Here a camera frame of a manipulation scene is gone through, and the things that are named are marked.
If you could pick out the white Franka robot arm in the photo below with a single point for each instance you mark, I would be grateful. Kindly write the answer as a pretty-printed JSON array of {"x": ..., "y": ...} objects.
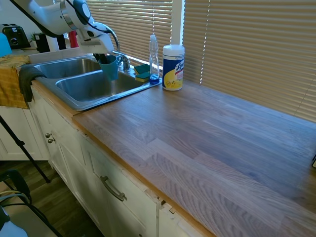
[{"x": 49, "y": 17}]

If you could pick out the round metal cabinet knob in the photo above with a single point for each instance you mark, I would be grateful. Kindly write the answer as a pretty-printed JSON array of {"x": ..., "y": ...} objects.
[
  {"x": 51, "y": 141},
  {"x": 48, "y": 135}
]

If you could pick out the black metal cart frame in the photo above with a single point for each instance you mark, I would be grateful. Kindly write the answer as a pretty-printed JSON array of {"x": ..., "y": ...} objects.
[{"x": 17, "y": 182}]

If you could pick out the red object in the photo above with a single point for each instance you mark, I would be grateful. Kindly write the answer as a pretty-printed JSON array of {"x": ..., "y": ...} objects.
[{"x": 73, "y": 39}]

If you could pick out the black tripod leg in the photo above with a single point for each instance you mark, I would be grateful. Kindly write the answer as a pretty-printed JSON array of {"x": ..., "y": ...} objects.
[{"x": 22, "y": 150}]

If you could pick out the light blue plastic object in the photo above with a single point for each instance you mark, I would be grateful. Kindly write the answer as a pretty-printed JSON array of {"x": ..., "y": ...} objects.
[{"x": 4, "y": 47}]

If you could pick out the white base cabinet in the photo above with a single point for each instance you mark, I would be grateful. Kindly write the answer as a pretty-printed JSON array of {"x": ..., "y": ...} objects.
[{"x": 81, "y": 158}]

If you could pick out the white window frame post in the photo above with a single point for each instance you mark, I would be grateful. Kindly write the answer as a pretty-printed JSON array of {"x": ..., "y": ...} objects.
[{"x": 178, "y": 22}]

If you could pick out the narrow beige window blinds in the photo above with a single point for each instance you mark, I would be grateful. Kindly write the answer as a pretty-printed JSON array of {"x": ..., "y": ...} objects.
[{"x": 138, "y": 27}]

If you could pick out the chrome gooseneck faucet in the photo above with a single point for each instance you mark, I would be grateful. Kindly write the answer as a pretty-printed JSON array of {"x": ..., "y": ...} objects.
[{"x": 124, "y": 61}]

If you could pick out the dark grey cloth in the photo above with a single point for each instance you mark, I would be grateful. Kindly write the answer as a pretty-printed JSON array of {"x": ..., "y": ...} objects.
[{"x": 26, "y": 79}]

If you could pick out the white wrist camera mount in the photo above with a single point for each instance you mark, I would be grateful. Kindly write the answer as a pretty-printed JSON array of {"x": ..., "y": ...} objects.
[{"x": 100, "y": 28}]

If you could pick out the stainless steel double sink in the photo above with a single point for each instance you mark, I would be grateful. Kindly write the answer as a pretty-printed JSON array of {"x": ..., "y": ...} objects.
[{"x": 81, "y": 84}]

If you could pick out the Lysol wipes canister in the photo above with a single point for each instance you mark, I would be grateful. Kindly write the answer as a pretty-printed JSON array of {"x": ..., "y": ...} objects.
[{"x": 173, "y": 69}]

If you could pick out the blue mug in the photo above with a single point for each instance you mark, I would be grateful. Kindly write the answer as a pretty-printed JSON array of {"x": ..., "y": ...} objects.
[{"x": 110, "y": 70}]

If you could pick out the yellow patterned towel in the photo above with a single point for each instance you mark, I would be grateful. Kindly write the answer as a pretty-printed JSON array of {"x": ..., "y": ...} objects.
[{"x": 8, "y": 84}]

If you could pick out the small black edge object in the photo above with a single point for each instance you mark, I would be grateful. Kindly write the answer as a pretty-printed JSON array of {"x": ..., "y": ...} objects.
[{"x": 314, "y": 161}]

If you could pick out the wide beige window blinds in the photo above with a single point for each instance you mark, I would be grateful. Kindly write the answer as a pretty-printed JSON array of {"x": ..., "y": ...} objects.
[{"x": 249, "y": 54}]

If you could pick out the green and yellow sponge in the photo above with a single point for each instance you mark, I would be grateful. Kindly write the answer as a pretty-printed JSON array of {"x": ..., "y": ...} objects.
[
  {"x": 143, "y": 77},
  {"x": 142, "y": 69}
]

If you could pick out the black toaster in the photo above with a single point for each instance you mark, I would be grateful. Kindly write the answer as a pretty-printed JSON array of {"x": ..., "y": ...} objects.
[{"x": 16, "y": 37}]

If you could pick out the clear dish soap bottle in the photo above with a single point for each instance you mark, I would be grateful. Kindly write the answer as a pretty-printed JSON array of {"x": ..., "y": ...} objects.
[{"x": 154, "y": 61}]

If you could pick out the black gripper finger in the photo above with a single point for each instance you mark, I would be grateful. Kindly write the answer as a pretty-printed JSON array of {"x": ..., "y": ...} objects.
[
  {"x": 105, "y": 59},
  {"x": 97, "y": 57}
]

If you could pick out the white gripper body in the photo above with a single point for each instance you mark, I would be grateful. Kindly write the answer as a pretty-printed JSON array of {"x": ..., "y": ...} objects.
[{"x": 97, "y": 44}]

